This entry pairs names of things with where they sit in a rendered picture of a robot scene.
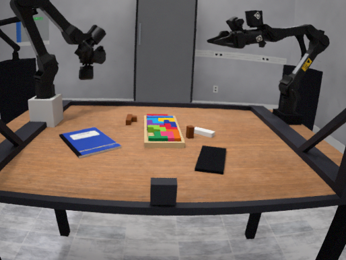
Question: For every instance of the wooden pentomino puzzle board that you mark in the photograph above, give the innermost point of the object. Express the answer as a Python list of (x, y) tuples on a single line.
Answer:
[(162, 144)]

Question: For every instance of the blue notebook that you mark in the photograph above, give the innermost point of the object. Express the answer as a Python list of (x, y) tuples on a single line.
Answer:
[(88, 142)]

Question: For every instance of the red pentomino puzzle piece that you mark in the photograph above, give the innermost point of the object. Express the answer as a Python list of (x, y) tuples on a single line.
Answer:
[(168, 126)]

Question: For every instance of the purple puzzle piece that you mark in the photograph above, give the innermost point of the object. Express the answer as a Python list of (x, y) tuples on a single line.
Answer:
[(149, 122)]

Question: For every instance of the orange puzzle piece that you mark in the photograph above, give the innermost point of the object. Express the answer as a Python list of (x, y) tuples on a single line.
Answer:
[(176, 134)]

